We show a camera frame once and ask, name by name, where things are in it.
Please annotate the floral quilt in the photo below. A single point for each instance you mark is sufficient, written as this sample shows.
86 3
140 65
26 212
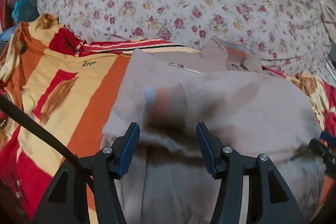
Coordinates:
289 36

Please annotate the beige zip jacket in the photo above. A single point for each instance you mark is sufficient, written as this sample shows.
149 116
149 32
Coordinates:
253 112

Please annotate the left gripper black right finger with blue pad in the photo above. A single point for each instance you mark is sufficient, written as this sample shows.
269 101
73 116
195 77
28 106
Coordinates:
270 200

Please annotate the blue plastic bag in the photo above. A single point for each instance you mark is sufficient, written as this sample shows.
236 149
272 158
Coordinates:
24 11

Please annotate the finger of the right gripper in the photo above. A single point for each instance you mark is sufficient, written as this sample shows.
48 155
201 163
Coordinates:
328 138
326 154

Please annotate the orange red patterned blanket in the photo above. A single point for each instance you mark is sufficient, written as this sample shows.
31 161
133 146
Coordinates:
57 93

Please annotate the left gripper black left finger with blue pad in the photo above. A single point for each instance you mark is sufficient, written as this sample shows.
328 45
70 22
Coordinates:
66 201

